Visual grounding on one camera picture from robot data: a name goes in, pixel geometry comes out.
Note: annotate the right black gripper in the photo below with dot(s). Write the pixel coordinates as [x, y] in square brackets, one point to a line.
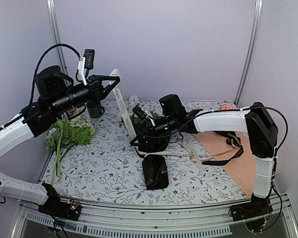
[147, 135]

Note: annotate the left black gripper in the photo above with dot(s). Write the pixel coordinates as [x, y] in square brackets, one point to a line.
[95, 85]

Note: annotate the small white flower stem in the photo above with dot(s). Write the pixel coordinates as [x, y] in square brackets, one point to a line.
[133, 101]

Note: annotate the cream printed ribbon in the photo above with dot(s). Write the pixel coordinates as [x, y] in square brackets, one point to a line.
[171, 106]

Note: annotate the black wrapping paper sheet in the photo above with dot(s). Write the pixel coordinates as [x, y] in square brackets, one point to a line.
[154, 166]

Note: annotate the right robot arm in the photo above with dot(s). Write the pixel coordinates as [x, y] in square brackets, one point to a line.
[251, 131]

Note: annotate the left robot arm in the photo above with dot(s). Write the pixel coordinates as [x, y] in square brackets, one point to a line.
[57, 95]

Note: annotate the dark grey mug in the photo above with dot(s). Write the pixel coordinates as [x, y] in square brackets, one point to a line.
[95, 109]

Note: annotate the red patterned small bowl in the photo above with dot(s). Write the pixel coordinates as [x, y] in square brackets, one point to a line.
[227, 107]

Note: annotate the black printed ribbon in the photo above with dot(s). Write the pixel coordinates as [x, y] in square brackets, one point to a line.
[228, 148]

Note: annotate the green leafy flower bunch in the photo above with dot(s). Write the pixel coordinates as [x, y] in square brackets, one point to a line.
[66, 134]

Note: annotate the floral patterned tablecloth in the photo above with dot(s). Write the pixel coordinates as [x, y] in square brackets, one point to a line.
[109, 170]

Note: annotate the pink wrapping paper sheet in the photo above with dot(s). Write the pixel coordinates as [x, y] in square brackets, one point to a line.
[242, 169]

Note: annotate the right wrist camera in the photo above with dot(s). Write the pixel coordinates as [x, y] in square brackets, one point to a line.
[143, 115]

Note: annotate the left aluminium frame post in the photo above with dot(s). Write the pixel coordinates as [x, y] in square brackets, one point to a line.
[56, 35]

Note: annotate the aluminium frame post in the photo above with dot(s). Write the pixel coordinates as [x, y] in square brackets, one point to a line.
[250, 50]
[56, 35]

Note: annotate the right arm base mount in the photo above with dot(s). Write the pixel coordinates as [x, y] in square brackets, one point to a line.
[257, 207]

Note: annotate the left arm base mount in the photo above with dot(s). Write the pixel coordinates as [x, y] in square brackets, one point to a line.
[56, 208]

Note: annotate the right aluminium frame post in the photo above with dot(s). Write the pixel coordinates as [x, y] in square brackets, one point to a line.
[250, 50]

